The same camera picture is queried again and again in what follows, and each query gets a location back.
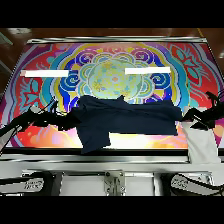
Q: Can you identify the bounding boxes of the white garment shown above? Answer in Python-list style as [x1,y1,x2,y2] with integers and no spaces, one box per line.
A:
[182,120,222,165]

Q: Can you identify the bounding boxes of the silver frame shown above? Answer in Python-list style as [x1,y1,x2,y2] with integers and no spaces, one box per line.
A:
[0,35,224,197]

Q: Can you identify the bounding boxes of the navy T-shirt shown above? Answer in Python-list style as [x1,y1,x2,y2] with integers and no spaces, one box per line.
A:
[68,94,185,155]

